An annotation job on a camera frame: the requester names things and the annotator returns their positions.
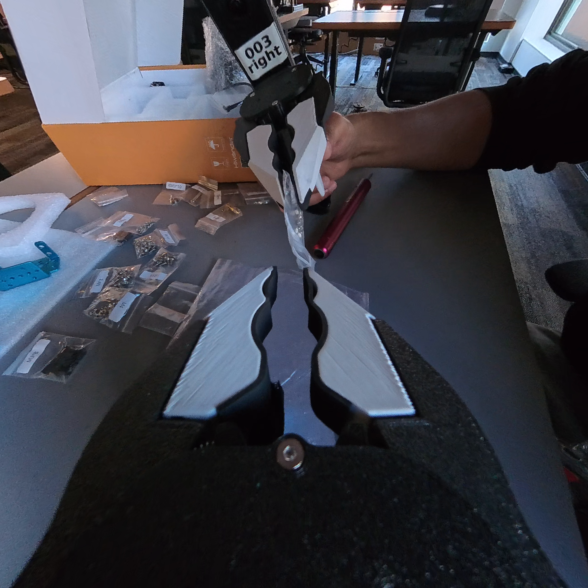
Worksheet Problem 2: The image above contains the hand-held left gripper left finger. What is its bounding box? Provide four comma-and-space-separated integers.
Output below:
162, 266, 285, 436

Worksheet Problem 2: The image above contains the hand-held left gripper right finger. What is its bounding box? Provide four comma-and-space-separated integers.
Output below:
302, 268, 417, 436

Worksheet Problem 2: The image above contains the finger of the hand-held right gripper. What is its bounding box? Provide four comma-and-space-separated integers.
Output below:
247, 123, 295, 206
286, 98, 338, 211

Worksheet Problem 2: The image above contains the large clear plastic bag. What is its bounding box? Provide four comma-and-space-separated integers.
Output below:
168, 258, 369, 354

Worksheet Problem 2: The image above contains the small clear nut bag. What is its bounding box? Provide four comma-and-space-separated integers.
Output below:
281, 171, 318, 272

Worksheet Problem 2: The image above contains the red screwdriver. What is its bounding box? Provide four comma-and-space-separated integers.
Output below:
313, 177, 374, 259

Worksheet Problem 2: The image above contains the person's right forearm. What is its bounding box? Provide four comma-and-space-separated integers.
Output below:
354, 48, 588, 174

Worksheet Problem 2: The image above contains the grey desk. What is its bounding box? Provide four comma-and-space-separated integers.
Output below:
0, 152, 588, 588

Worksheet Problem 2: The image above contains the person's right hand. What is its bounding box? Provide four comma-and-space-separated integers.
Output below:
318, 111, 364, 197

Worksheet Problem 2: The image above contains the bubble wrap bundle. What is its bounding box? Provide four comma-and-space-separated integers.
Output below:
202, 14, 252, 95

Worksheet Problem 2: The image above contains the orange cardboard box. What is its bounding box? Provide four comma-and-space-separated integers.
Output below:
2, 0, 276, 187

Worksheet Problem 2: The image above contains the pile of small hardware bags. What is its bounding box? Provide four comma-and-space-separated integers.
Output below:
2, 174, 276, 383

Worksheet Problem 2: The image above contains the black mesh office chair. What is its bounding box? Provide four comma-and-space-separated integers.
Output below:
377, 0, 496, 108

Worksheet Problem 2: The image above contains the white foam sheet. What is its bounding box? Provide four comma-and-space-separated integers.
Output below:
0, 227, 121, 361

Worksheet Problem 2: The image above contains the black cable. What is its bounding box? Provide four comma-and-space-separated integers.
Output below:
223, 80, 260, 112

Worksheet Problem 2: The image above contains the perforated blue U bracket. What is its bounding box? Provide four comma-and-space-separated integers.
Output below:
0, 240, 61, 293

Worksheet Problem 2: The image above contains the white foam ring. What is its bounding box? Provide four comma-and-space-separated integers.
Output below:
0, 192, 70, 252

